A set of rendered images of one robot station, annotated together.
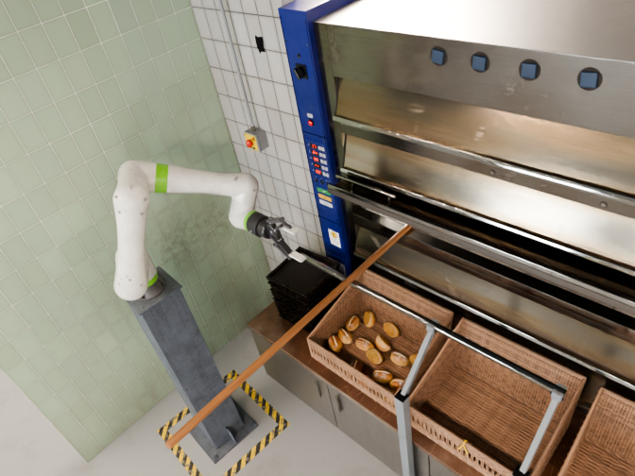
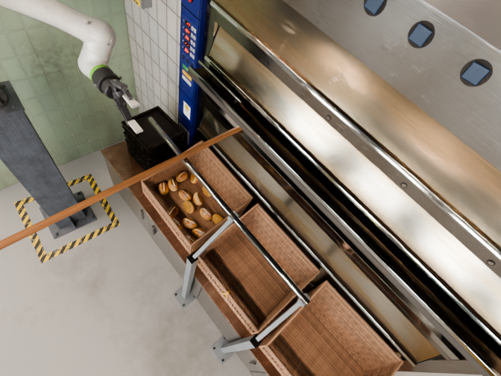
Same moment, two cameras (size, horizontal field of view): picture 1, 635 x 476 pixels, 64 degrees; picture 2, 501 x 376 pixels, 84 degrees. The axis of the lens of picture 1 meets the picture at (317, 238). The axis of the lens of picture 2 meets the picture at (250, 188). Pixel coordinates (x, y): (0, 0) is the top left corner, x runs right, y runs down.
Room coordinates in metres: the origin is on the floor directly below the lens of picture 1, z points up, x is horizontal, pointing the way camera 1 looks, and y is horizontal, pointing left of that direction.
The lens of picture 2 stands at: (0.67, -0.14, 2.33)
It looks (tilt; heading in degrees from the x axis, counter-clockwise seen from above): 55 degrees down; 337
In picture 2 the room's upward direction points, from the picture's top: 24 degrees clockwise
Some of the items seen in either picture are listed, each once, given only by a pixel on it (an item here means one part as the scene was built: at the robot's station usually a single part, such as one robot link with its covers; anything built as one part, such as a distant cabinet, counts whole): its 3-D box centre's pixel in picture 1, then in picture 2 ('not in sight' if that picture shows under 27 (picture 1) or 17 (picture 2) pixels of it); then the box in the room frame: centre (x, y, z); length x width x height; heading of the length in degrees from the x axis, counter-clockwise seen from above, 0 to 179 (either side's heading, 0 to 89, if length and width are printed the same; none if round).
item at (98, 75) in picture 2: (260, 224); (107, 81); (1.66, 0.22, 1.48); 0.12 x 0.06 x 0.09; 129
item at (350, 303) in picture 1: (378, 335); (196, 194); (1.60, -0.20, 0.72); 0.56 x 0.49 x 0.28; 39
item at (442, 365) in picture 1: (490, 400); (255, 265); (1.14, -0.58, 0.72); 0.56 x 0.49 x 0.28; 40
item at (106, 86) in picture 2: (271, 230); (115, 92); (1.60, 0.17, 1.48); 0.09 x 0.07 x 0.08; 39
